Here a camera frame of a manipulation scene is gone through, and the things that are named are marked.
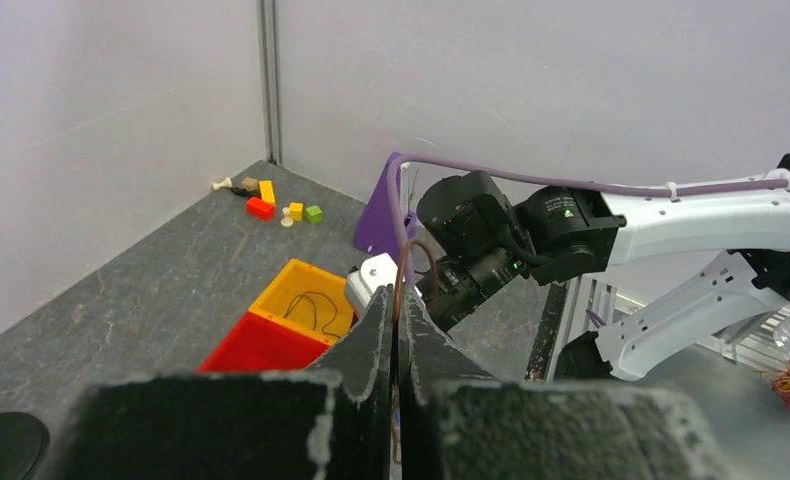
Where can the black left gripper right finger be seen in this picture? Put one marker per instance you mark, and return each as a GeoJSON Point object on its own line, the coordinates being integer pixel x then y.
{"type": "Point", "coordinates": [445, 426]}

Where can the brown wooden cube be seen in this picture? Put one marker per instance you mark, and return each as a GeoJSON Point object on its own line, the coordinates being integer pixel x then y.
{"type": "Point", "coordinates": [249, 184]}

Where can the aluminium frame rail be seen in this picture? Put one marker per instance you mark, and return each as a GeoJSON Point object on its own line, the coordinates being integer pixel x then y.
{"type": "Point", "coordinates": [269, 55]}

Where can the red plastic bin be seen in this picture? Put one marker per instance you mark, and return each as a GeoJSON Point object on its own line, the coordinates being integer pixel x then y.
{"type": "Point", "coordinates": [257, 344]}

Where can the yellow wooden bar block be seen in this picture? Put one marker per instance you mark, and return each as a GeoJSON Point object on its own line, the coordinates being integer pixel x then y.
{"type": "Point", "coordinates": [267, 192]}

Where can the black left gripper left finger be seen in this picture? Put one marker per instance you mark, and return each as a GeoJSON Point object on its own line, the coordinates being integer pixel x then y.
{"type": "Point", "coordinates": [352, 436]}

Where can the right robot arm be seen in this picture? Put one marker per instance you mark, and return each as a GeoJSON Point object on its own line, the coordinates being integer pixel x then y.
{"type": "Point", "coordinates": [560, 233]}

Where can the black microphone stand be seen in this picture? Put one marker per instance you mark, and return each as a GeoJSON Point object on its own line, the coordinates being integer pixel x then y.
{"type": "Point", "coordinates": [24, 441]}

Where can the white wooden knob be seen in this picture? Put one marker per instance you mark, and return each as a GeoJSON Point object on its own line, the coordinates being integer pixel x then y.
{"type": "Point", "coordinates": [287, 221]}

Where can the orange plastic bin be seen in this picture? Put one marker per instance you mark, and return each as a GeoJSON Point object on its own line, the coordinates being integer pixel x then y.
{"type": "Point", "coordinates": [308, 300]}

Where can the green wooden cube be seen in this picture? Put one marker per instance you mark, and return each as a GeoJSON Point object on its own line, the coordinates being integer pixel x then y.
{"type": "Point", "coordinates": [313, 214]}

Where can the red wooden block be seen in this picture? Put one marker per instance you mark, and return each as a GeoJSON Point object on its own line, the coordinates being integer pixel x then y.
{"type": "Point", "coordinates": [260, 209]}

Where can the white wooden peg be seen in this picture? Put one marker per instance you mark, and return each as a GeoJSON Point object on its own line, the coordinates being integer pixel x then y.
{"type": "Point", "coordinates": [226, 183]}

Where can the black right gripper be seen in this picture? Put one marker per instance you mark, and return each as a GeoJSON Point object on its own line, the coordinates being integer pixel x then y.
{"type": "Point", "coordinates": [455, 288]}

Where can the purple metronome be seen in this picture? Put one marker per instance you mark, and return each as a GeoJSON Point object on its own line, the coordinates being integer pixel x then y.
{"type": "Point", "coordinates": [374, 233]}

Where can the yellow wooden cube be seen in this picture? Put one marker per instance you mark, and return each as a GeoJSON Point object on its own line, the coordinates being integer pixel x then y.
{"type": "Point", "coordinates": [296, 211]}

